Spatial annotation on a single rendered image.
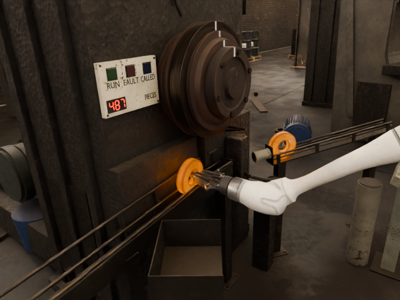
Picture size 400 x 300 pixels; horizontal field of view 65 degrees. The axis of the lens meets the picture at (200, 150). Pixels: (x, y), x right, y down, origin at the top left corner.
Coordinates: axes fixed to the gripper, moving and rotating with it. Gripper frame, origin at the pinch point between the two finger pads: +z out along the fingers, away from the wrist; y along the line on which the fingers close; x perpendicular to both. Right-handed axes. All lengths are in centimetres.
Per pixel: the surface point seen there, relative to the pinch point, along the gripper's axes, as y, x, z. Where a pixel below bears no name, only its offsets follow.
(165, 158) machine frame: -7.1, 7.5, 7.3
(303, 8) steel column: 868, 70, 272
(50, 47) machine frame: -31, 51, 37
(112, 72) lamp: -25, 44, 12
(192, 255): -25.7, -14.7, -20.8
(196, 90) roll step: 0.0, 35.5, -3.7
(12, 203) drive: -21, -58, 140
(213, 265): -25.1, -14.6, -29.2
